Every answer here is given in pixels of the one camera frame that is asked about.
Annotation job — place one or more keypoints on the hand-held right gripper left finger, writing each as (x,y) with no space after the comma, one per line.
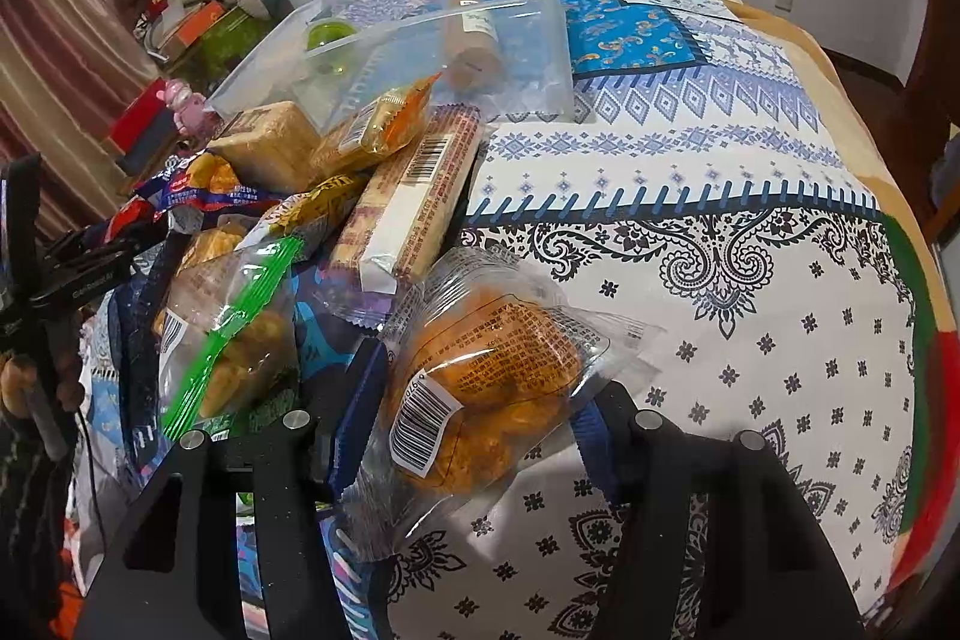
(358,419)

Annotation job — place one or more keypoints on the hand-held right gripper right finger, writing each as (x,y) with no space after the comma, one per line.
(600,449)

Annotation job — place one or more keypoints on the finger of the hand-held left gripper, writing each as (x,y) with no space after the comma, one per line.
(120,244)

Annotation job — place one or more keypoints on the blue red snack packet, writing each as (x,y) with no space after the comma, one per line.
(191,188)

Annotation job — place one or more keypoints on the green striped clear packet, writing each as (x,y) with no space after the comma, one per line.
(225,325)

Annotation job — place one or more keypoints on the clear packet of buns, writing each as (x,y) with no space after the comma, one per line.
(487,377)

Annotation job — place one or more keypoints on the beige cracker packet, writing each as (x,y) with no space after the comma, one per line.
(262,141)

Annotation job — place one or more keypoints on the yellow snack packet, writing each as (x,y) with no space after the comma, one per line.
(307,209)

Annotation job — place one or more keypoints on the orange biscuit packet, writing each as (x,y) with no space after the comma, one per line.
(382,123)

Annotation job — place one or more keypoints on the clear plastic storage box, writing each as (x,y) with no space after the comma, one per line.
(420,78)

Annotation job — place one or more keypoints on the person's left hand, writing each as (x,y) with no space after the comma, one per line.
(11,385)

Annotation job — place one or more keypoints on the grey box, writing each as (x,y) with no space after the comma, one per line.
(152,145)

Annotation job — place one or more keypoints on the red box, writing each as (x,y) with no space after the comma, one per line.
(139,111)

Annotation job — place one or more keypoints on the pink toy figure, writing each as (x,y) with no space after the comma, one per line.
(187,104)

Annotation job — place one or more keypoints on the long white biscuit packet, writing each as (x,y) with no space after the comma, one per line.
(416,205)

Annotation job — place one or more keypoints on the orange cardboard box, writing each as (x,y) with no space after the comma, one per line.
(196,29)

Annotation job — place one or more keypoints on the striped brown curtain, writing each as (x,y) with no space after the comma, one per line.
(60,10)

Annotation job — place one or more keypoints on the blue white patterned blanket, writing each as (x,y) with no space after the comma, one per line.
(675,197)

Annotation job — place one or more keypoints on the green round jelly cup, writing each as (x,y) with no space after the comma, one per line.
(330,39)

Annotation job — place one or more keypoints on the brown plastic bottle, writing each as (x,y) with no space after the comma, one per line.
(472,40)

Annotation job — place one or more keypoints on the wooden door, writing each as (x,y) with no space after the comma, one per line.
(934,48)

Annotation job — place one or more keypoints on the white wall socket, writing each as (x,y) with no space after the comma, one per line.
(784,0)

